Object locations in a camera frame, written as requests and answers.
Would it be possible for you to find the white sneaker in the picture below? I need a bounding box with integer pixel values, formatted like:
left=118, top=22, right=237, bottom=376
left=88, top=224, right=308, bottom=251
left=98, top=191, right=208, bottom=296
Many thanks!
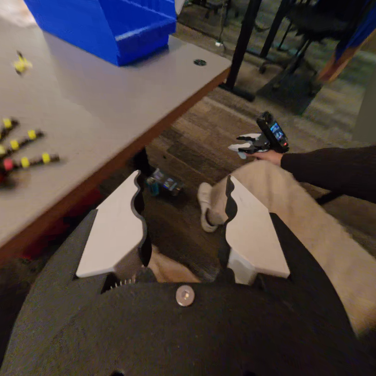
left=197, top=182, right=219, bottom=233

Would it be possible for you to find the black yellow lego spider model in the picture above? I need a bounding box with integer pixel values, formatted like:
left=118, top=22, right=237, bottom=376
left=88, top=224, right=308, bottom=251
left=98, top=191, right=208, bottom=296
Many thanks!
left=0, top=116, right=61, bottom=188

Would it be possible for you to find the black office chair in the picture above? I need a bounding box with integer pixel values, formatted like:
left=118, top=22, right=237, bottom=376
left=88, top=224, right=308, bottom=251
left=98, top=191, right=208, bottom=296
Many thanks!
left=260, top=0, right=353, bottom=91

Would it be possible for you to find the person's right hand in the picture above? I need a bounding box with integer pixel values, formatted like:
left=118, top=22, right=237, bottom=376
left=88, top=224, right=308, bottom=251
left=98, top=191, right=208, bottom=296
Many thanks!
left=253, top=150, right=284, bottom=166

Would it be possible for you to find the blue plastic bin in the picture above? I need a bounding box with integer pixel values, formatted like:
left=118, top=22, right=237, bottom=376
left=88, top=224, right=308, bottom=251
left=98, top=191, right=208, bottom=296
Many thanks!
left=23, top=0, right=177, bottom=66

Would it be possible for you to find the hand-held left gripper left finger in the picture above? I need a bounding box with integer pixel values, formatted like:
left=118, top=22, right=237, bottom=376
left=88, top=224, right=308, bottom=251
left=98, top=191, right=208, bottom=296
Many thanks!
left=76, top=170, right=152, bottom=278

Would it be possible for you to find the person's beige trouser leg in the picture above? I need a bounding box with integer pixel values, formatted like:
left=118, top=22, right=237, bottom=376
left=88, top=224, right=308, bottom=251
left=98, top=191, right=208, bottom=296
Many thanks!
left=147, top=253, right=202, bottom=284
left=203, top=160, right=376, bottom=335

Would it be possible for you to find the black desk leg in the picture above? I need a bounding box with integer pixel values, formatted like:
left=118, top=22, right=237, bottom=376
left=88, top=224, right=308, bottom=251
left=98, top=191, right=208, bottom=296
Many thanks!
left=219, top=0, right=263, bottom=102

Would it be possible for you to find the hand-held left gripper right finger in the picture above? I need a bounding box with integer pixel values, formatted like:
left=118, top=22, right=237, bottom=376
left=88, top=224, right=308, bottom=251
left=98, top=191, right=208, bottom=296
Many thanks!
left=218, top=175, right=291, bottom=285

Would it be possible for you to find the black teal device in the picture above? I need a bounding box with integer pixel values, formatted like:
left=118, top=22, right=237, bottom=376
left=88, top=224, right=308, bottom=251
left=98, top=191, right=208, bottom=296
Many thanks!
left=145, top=168, right=185, bottom=197

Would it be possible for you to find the yellow tan lego piece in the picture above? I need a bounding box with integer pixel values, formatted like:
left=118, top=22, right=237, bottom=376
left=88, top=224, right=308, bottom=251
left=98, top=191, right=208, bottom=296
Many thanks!
left=12, top=51, right=33, bottom=76

